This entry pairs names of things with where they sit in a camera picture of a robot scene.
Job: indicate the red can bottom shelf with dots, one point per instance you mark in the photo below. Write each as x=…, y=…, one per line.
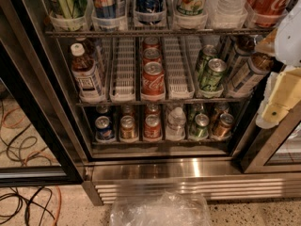
x=152, y=127

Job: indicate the green can bottom shelf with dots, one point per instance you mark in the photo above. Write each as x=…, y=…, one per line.
x=199, y=126

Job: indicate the tea bottle white cap left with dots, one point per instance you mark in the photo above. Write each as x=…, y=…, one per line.
x=85, y=72

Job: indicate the front green soda can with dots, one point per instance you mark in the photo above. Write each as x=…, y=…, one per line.
x=212, y=74

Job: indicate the glass fridge door left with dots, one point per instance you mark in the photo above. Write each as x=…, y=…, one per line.
x=35, y=71

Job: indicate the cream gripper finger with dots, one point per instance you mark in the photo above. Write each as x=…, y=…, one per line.
x=282, y=93
x=267, y=44

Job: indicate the clear plastic bag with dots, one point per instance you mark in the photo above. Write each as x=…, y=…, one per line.
x=168, y=209

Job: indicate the green soda can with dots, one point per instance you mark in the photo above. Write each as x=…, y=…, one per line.
x=204, y=55
x=212, y=74

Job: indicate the tea bottle right rear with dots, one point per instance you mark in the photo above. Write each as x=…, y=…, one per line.
x=242, y=49

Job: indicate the large coca-cola can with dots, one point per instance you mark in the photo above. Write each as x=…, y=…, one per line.
x=266, y=13

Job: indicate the steel fridge base grille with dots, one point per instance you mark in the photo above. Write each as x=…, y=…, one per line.
x=214, y=179

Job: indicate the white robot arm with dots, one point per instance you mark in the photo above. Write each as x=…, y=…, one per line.
x=288, y=39

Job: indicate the coca-cola can shelf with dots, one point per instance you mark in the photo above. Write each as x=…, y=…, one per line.
x=152, y=55
x=151, y=42
x=153, y=79

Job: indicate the rear green soda can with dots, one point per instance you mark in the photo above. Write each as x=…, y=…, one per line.
x=204, y=55

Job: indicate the copper can bottom shelf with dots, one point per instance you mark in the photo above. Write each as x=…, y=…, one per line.
x=223, y=125

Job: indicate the tea bottle right front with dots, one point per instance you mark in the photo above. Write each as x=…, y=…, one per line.
x=251, y=73

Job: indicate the front coca-cola can middle shelf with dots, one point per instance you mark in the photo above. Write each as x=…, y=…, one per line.
x=153, y=79

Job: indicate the blue pepsi can front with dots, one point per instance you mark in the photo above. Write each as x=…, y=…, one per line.
x=104, y=128

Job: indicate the clear water bottle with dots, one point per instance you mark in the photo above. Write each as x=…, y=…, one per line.
x=175, y=126

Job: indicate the gold can bottom shelf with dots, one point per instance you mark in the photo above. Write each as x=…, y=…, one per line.
x=127, y=127

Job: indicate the white bottle top shelf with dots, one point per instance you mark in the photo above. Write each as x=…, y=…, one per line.
x=230, y=0

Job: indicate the blue silver redbull can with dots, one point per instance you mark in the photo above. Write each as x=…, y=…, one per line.
x=109, y=9

